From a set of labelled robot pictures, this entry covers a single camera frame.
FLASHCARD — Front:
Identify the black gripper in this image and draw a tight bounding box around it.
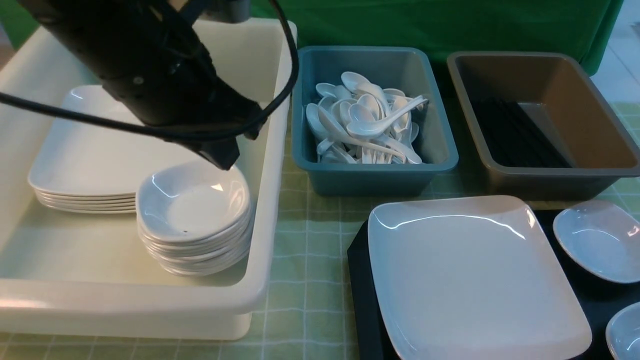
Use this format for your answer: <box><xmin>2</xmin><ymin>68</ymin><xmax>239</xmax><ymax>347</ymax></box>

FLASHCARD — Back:
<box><xmin>19</xmin><ymin>0</ymin><xmax>263</xmax><ymax>171</ymax></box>

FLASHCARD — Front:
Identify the white ceramic soup spoon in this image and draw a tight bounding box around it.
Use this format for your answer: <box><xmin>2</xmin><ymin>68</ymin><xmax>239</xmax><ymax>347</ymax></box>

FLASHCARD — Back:
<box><xmin>346</xmin><ymin>95</ymin><xmax>429</xmax><ymax>139</ymax></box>

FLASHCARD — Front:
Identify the large white square plate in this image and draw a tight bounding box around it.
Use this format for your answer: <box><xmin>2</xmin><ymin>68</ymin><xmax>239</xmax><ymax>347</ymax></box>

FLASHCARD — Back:
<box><xmin>367</xmin><ymin>195</ymin><xmax>593</xmax><ymax>360</ymax></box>

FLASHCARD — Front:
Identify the white small bowl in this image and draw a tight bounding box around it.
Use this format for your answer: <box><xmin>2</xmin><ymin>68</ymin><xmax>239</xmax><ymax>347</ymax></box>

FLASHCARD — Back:
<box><xmin>605</xmin><ymin>302</ymin><xmax>640</xmax><ymax>360</ymax></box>
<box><xmin>552</xmin><ymin>199</ymin><xmax>640</xmax><ymax>284</ymax></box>

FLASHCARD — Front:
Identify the stack of white bowls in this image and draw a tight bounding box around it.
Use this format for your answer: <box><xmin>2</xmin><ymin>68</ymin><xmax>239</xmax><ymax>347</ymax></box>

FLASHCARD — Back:
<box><xmin>135</xmin><ymin>161</ymin><xmax>254</xmax><ymax>277</ymax></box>

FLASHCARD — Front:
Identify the pile of white spoons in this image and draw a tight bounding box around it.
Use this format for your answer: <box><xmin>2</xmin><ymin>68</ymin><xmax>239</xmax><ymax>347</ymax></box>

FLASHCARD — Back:
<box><xmin>304</xmin><ymin>71</ymin><xmax>429</xmax><ymax>165</ymax></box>

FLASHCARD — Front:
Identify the stack of white plates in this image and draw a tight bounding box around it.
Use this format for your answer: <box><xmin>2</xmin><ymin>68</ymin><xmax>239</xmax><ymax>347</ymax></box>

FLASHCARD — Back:
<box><xmin>27</xmin><ymin>85</ymin><xmax>201</xmax><ymax>215</ymax></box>

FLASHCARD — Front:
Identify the green checkered tablecloth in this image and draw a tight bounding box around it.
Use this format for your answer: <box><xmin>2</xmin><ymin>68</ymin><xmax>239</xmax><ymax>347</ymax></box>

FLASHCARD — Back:
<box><xmin>0</xmin><ymin>97</ymin><xmax>640</xmax><ymax>360</ymax></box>

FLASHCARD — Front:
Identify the large white plastic tub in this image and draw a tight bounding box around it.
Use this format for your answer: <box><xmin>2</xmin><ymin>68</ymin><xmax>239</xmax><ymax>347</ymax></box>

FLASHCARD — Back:
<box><xmin>0</xmin><ymin>18</ymin><xmax>291</xmax><ymax>340</ymax></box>

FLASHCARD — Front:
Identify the teal plastic bin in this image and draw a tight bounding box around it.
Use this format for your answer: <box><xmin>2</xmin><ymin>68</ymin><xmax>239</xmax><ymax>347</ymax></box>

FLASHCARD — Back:
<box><xmin>291</xmin><ymin>45</ymin><xmax>459</xmax><ymax>197</ymax></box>

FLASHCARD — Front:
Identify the brown plastic bin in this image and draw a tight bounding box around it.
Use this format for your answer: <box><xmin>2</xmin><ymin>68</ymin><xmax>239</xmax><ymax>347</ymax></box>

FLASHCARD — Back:
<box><xmin>446</xmin><ymin>51</ymin><xmax>639</xmax><ymax>201</ymax></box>

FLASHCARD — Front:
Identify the black serving tray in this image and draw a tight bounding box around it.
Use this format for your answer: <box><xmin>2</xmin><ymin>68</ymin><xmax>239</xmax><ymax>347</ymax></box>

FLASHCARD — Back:
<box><xmin>347</xmin><ymin>209</ymin><xmax>640</xmax><ymax>360</ymax></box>

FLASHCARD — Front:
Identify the black cable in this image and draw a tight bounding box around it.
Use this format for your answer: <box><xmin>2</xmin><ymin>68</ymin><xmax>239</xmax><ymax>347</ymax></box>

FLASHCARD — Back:
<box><xmin>0</xmin><ymin>0</ymin><xmax>301</xmax><ymax>143</ymax></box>

